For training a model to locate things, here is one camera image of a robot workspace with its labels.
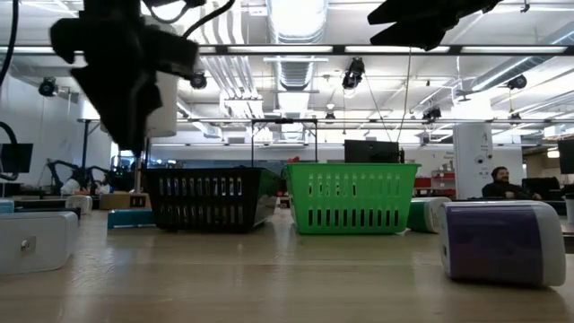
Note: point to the pale grey cube charger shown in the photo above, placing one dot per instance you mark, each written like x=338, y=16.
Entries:
x=40, y=242

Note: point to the black plastic basket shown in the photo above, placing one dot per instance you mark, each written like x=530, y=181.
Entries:
x=197, y=171

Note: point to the black ceiling spotlight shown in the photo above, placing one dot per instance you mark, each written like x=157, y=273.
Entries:
x=353, y=74
x=431, y=113
x=516, y=82
x=199, y=82
x=47, y=86

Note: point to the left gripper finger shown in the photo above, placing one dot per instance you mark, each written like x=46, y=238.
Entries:
x=107, y=103
x=139, y=103

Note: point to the purple and white charger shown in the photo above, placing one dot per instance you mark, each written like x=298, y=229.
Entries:
x=493, y=242

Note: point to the silver ventilation duct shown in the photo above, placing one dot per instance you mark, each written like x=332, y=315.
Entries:
x=296, y=18

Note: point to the red shelf unit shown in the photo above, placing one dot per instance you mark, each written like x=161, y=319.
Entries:
x=421, y=182

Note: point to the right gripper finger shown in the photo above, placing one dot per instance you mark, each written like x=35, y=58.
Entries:
x=403, y=15
x=417, y=37

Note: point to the green and white charger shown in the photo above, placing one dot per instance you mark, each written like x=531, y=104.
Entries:
x=78, y=204

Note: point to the white shade wooden base lamp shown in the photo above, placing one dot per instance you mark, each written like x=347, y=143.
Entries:
x=168, y=112

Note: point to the background black robot arms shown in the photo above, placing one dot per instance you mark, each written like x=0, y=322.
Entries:
x=80, y=170

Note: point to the teal rectangular box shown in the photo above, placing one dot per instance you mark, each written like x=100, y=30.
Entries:
x=130, y=218

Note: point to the black monitor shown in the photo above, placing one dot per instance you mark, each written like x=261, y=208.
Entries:
x=567, y=157
x=372, y=151
x=20, y=157

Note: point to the white pillar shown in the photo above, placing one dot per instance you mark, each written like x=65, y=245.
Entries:
x=471, y=152

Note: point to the green plastic basket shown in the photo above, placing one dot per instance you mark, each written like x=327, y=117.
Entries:
x=350, y=170

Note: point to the person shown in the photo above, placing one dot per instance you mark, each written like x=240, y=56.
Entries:
x=500, y=188

